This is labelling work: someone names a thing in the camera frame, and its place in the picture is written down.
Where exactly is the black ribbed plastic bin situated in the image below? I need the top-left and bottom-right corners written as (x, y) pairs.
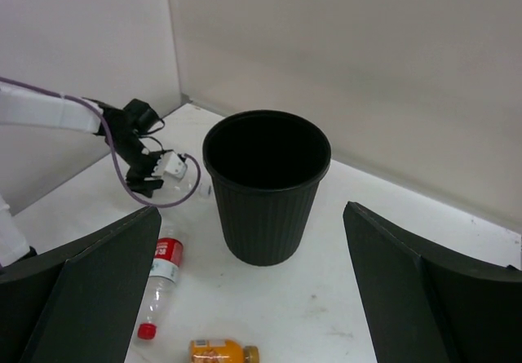
top-left (202, 110), bottom-right (332, 267)

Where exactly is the clear unlabelled plastic bottle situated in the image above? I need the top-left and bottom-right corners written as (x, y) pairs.
top-left (159, 175), bottom-right (213, 202)

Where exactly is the red label plastic bottle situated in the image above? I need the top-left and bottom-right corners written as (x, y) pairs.
top-left (136, 225), bottom-right (186, 342)

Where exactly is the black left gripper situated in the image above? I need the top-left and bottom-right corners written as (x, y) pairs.
top-left (95, 99), bottom-right (167, 197)

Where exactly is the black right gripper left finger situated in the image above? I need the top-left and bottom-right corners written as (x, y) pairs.
top-left (1, 207), bottom-right (161, 362)

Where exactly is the orange juice bottle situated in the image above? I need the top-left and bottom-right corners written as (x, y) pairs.
top-left (188, 339), bottom-right (260, 363)

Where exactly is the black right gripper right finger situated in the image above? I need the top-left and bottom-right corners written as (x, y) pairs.
top-left (343, 202), bottom-right (521, 362)

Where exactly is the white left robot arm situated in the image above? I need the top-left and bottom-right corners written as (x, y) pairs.
top-left (1, 78), bottom-right (171, 267)

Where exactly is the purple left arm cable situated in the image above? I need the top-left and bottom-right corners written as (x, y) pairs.
top-left (0, 76), bottom-right (203, 209)

